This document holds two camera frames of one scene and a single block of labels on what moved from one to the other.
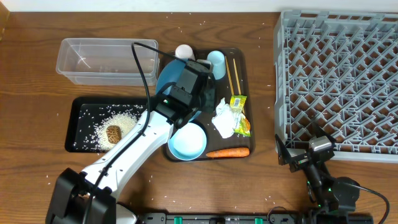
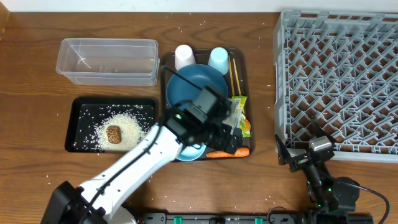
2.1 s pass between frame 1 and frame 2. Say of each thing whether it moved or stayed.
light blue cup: moved
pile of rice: stayed
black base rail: stayed
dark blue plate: moved
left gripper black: moved
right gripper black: stayed
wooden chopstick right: stayed
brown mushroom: stayed
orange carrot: stayed
